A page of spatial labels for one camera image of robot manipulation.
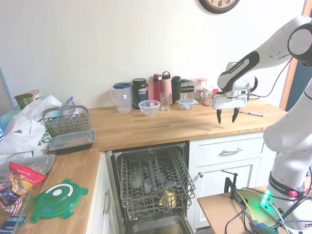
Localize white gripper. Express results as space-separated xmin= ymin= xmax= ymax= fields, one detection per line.
xmin=211 ymin=93 xmax=248 ymax=125

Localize stainless dishwasher door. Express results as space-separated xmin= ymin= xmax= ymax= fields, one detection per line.
xmin=125 ymin=214 xmax=195 ymax=234

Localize clear canister with chickpeas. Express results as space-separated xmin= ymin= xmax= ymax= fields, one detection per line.
xmin=202 ymin=85 xmax=219 ymax=107

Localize white cabinet drawer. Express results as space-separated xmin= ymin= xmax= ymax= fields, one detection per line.
xmin=197 ymin=136 xmax=265 ymax=163

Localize glass container blue lid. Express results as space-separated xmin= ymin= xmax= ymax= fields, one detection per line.
xmin=175 ymin=98 xmax=199 ymax=110

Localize black shaker bottle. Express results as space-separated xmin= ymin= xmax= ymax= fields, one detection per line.
xmin=171 ymin=76 xmax=182 ymax=104

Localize clear drinking glass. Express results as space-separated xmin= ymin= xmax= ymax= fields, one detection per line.
xmin=159 ymin=92 xmax=172 ymax=112

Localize pink bottle black lid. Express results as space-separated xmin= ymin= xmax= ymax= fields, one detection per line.
xmin=161 ymin=71 xmax=172 ymax=101

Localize black table clamp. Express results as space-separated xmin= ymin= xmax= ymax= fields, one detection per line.
xmin=221 ymin=169 xmax=241 ymax=201

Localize red water bottle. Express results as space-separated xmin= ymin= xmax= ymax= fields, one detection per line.
xmin=153 ymin=74 xmax=162 ymax=101

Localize clear plastic bowl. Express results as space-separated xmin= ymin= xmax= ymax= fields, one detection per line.
xmin=138 ymin=99 xmax=161 ymax=117

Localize white cabinet door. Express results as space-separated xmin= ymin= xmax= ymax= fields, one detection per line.
xmin=195 ymin=157 xmax=261 ymax=230

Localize black Vega protein tub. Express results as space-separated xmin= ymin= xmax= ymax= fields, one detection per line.
xmin=132 ymin=78 xmax=149 ymax=110

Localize wooden robot table board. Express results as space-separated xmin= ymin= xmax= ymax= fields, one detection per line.
xmin=196 ymin=184 xmax=312 ymax=234

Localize gold mug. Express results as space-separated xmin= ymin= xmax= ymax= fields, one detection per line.
xmin=158 ymin=187 xmax=178 ymax=208

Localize clear pitcher blue lid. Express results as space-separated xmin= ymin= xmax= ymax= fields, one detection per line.
xmin=110 ymin=82 xmax=132 ymax=114

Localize clear glass in rack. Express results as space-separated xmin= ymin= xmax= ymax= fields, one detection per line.
xmin=128 ymin=172 xmax=144 ymax=190

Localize blue electronics box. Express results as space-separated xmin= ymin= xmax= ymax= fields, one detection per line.
xmin=253 ymin=220 xmax=275 ymax=234

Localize clear zip bag blue seal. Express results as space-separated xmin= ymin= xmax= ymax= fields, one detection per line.
xmin=60 ymin=96 xmax=85 ymax=117

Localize black meal container clear lid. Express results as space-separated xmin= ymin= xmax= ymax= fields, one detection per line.
xmin=49 ymin=129 xmax=97 ymax=156

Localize grey cutlery basket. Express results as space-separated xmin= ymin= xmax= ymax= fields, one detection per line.
xmin=41 ymin=105 xmax=93 ymax=138

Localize green round container lid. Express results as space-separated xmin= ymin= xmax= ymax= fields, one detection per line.
xmin=30 ymin=178 xmax=89 ymax=224

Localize white yogurt cup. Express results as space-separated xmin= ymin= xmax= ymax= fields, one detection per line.
xmin=25 ymin=89 xmax=42 ymax=101

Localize clear plastic takeaway lid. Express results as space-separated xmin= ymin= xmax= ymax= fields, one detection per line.
xmin=9 ymin=154 xmax=56 ymax=175

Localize dark green paper cup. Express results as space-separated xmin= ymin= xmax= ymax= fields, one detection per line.
xmin=14 ymin=94 xmax=34 ymax=110

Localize white plastic shopping bag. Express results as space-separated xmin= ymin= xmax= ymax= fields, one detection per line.
xmin=0 ymin=94 xmax=62 ymax=169

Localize red snack bag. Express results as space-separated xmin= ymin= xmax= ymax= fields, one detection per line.
xmin=8 ymin=160 xmax=47 ymax=196

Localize blue snack packets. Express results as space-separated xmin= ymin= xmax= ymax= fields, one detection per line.
xmin=0 ymin=184 xmax=22 ymax=214

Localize clear glass baking dish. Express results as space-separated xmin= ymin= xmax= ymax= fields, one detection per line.
xmin=0 ymin=179 xmax=35 ymax=234

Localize silver drawer handle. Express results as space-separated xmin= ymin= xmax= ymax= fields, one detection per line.
xmin=221 ymin=148 xmax=243 ymax=155

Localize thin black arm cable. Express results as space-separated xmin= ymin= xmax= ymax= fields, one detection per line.
xmin=250 ymin=56 xmax=294 ymax=98

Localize yellow cable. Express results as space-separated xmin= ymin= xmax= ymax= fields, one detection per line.
xmin=236 ymin=192 xmax=258 ymax=221

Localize grey wire dishwasher rack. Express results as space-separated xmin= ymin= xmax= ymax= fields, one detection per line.
xmin=116 ymin=145 xmax=196 ymax=221

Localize black round wall clock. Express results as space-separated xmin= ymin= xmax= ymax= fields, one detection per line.
xmin=198 ymin=0 xmax=241 ymax=14

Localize silver vertical cabinet handle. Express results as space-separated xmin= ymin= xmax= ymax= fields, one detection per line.
xmin=102 ymin=190 xmax=111 ymax=215

